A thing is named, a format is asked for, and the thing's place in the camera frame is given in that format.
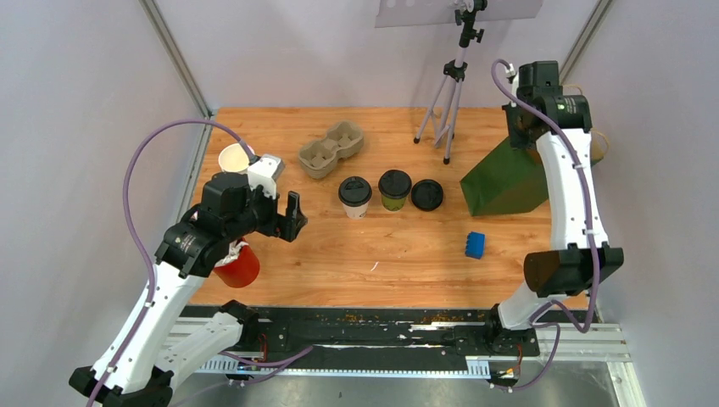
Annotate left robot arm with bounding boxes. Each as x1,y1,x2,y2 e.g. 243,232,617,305
69,172,308,406

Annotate red cup holder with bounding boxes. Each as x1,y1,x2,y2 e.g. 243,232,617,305
213,245,260,288

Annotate stack of white paper cups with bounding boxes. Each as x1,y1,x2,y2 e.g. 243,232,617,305
218,143,256,174

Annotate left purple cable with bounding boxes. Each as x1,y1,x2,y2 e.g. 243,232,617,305
84,119,259,407

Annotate green paper coffee cup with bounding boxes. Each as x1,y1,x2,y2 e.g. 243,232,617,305
381,195,407,212

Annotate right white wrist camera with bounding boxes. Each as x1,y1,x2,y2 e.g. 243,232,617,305
504,63,517,83

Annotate blue toy brick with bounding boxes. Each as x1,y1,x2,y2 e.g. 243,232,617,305
465,231,486,259

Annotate green paper bag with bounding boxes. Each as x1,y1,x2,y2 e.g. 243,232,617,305
459,84,609,218

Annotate cardboard cup carrier tray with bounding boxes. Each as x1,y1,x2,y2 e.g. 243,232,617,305
298,120,365,179

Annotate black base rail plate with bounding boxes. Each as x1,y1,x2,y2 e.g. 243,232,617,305
200,307,555,379

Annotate white paper coffee cup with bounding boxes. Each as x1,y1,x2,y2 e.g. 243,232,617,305
342,201,370,220

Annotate purple cable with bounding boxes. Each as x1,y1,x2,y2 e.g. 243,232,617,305
84,119,259,407
490,59,602,393

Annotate black plastic cup lid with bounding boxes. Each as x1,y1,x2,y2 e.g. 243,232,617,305
338,176,372,207

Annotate stack of black lids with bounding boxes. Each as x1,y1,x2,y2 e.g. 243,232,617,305
410,179,444,211

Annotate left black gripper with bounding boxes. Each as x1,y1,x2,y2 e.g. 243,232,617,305
226,176,309,242

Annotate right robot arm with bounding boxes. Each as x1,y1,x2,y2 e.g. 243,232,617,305
484,59,624,354

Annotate camera tripod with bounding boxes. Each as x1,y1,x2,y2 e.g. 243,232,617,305
413,0,488,165

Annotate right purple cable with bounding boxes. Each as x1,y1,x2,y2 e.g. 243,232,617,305
490,59,602,393

